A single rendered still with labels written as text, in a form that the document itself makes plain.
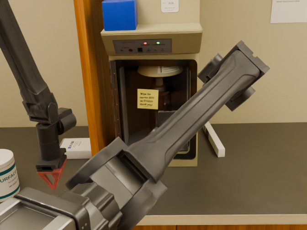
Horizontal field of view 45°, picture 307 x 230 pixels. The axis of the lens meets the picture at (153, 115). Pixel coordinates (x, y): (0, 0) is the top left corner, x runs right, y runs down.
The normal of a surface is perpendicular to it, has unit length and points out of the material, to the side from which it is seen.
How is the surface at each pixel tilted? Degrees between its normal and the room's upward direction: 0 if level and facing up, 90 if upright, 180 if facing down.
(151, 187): 45
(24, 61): 87
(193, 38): 135
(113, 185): 41
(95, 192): 20
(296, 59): 90
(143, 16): 90
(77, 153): 90
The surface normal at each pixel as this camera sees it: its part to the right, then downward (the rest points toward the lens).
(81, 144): -0.04, -0.91
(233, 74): 0.35, -0.42
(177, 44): 0.00, 0.93
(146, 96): -0.11, 0.40
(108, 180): 0.55, -0.59
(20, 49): 0.86, 0.13
